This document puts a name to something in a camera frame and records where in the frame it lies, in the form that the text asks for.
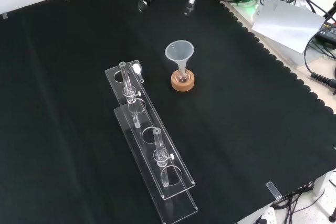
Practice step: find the clear acrylic funnel stand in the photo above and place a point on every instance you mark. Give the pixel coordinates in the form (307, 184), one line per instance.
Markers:
(155, 140)

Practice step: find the white power strip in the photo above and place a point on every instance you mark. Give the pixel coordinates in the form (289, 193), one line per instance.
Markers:
(268, 216)

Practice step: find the black power adapter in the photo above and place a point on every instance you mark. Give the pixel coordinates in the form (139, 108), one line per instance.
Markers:
(327, 33)

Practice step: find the black bench cloth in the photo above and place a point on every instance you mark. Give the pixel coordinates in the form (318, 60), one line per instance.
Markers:
(78, 103)

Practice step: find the translucent plastic funnel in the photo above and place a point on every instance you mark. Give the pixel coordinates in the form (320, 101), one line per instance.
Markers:
(179, 51)

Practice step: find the pale board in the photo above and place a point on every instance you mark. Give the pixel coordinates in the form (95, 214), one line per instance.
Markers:
(286, 24)

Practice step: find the small round-bottom glass flask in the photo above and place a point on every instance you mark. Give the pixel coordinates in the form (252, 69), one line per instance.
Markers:
(182, 77)

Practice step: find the clear glass weighing funnel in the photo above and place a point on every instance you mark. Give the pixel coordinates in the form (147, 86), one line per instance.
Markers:
(136, 68)

